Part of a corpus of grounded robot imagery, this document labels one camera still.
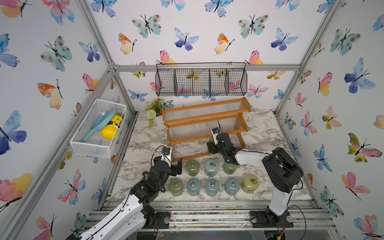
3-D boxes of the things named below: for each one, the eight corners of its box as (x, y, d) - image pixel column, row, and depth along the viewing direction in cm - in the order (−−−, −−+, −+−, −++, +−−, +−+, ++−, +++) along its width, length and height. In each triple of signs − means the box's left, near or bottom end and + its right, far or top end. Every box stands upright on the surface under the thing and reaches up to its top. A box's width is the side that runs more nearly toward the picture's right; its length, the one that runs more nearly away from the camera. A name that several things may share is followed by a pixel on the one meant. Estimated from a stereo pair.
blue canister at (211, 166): (205, 177, 89) (205, 171, 82) (204, 165, 94) (205, 158, 87) (217, 177, 89) (218, 171, 82) (216, 165, 94) (217, 158, 87)
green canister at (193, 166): (185, 173, 90) (184, 168, 85) (189, 163, 95) (189, 158, 89) (196, 177, 89) (195, 172, 83) (200, 167, 93) (200, 161, 87)
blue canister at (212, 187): (205, 196, 83) (205, 191, 77) (205, 183, 88) (205, 178, 81) (218, 196, 83) (220, 191, 77) (217, 183, 88) (219, 178, 81)
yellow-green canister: (241, 193, 84) (246, 188, 77) (239, 179, 89) (243, 173, 82) (255, 193, 84) (260, 187, 77) (252, 179, 89) (257, 173, 82)
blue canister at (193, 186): (187, 195, 83) (186, 190, 77) (187, 183, 88) (186, 178, 81) (201, 195, 83) (201, 190, 77) (201, 183, 88) (201, 178, 81)
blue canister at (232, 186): (225, 195, 84) (228, 190, 77) (224, 183, 88) (226, 177, 81) (238, 195, 84) (241, 190, 77) (236, 183, 88) (239, 177, 81)
